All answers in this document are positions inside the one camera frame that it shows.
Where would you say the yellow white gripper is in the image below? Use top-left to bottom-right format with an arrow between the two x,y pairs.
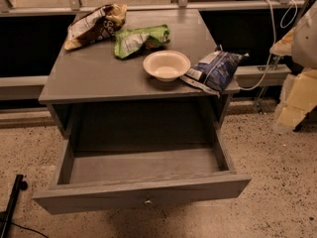
269,29 -> 317,134

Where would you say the grey top drawer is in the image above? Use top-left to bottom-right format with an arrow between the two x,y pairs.
33,116 -> 251,214

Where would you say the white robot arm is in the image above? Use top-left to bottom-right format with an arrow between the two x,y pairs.
269,1 -> 317,134

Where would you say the grey wooden drawer cabinet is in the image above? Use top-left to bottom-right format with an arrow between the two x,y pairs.
38,9 -> 241,139

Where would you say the blue chip bag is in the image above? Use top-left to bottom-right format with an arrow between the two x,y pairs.
180,50 -> 250,95

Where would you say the white paper bowl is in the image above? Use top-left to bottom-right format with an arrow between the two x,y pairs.
143,51 -> 191,81

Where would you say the green chip bag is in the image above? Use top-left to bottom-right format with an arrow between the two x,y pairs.
114,24 -> 170,59

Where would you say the brown white chip bag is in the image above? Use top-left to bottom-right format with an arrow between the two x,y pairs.
64,4 -> 127,51

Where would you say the black stand leg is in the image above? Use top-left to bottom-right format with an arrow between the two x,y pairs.
0,175 -> 28,238

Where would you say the metal railing frame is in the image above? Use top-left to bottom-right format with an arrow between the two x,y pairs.
0,0 -> 317,101

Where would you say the thin black floor cable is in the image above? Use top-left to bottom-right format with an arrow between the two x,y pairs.
6,221 -> 50,238

